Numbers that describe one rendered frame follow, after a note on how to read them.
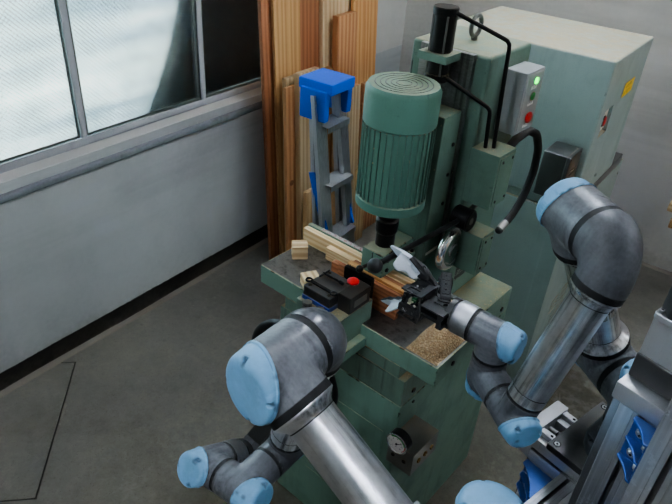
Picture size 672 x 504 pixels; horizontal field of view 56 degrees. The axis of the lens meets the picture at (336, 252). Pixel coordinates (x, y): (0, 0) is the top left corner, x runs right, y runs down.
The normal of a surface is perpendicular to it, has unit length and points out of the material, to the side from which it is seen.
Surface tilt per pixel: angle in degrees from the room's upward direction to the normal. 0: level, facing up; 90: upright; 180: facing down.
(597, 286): 74
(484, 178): 90
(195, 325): 0
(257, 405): 86
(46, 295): 90
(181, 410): 0
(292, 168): 87
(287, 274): 0
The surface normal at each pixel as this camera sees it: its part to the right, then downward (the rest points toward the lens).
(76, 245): 0.80, 0.37
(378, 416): -0.65, 0.38
